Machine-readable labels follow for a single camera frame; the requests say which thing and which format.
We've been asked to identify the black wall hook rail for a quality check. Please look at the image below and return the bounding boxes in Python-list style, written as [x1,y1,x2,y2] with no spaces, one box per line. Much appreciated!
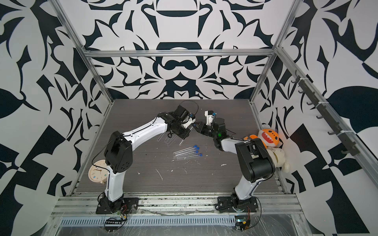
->
[292,71,361,156]

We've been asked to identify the orange shark plush toy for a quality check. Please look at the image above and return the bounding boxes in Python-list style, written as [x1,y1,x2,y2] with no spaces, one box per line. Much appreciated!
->
[243,128,279,148]

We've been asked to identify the test tube front most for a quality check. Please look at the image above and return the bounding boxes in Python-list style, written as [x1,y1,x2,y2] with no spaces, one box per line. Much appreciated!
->
[175,153,202,160]

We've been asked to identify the cream plush toy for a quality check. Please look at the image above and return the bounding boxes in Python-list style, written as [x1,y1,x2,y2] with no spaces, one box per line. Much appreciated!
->
[267,147,290,173]

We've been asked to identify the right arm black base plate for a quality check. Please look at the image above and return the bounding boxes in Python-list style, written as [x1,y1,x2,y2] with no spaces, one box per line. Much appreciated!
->
[215,194,259,213]

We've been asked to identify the aluminium frame front rail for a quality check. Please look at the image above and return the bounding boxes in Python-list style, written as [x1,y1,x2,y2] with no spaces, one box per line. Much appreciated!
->
[51,193,303,216]

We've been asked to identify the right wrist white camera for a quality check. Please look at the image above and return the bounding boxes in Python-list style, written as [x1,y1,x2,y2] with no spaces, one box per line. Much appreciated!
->
[204,110,216,126]

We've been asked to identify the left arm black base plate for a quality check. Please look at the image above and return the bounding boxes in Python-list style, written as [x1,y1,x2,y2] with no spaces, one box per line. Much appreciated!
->
[95,197,139,214]

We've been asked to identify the beige round alarm clock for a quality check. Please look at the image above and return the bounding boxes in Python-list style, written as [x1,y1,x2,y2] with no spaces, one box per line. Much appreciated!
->
[88,159,109,184]

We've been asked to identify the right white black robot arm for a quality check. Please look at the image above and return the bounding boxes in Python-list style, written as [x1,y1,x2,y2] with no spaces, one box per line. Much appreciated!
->
[193,118,275,202]

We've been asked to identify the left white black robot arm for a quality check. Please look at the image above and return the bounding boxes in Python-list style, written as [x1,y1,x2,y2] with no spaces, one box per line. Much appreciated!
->
[104,105,195,202]

